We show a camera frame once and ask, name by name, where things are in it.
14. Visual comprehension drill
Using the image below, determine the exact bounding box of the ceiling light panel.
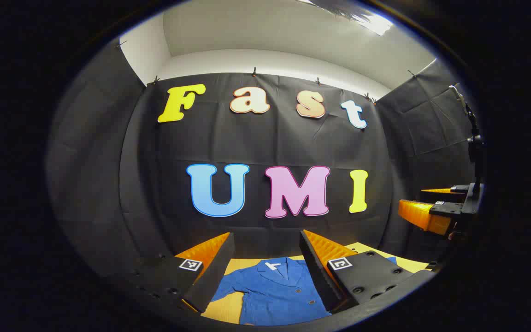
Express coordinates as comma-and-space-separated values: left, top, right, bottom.
300, 0, 393, 36

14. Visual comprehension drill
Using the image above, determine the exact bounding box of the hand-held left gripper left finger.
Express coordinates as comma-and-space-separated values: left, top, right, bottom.
130, 232, 236, 314

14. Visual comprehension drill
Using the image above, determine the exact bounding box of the blue button shirt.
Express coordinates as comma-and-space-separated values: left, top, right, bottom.
210, 257, 397, 326

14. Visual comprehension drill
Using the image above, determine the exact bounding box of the black backdrop cloth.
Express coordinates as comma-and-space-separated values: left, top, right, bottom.
47, 39, 478, 277

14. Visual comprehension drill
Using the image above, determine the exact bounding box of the row of black cloth clips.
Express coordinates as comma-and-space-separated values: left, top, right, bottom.
116, 41, 418, 102

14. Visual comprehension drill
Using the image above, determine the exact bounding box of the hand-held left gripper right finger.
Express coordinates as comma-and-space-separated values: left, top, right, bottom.
299, 229, 434, 314

